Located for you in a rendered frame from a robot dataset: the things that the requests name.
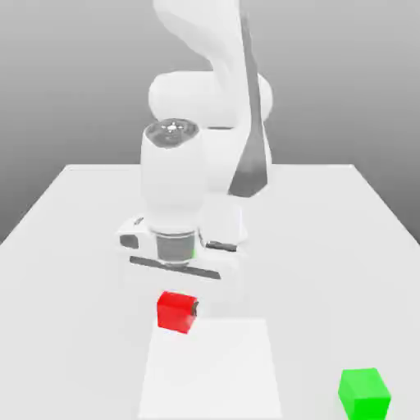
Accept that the small green cube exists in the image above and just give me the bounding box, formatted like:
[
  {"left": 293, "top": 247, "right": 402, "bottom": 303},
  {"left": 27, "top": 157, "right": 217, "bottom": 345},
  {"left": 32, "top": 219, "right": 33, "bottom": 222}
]
[{"left": 337, "top": 367, "right": 392, "bottom": 420}]

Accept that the small red cube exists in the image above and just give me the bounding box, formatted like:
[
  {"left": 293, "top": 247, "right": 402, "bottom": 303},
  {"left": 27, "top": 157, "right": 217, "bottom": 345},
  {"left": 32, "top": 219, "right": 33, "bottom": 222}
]
[{"left": 156, "top": 290, "right": 199, "bottom": 335}]

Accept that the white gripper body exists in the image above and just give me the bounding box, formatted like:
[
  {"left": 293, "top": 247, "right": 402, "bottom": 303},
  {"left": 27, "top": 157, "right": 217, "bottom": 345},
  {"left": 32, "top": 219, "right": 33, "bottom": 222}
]
[{"left": 122, "top": 251, "right": 243, "bottom": 297}]

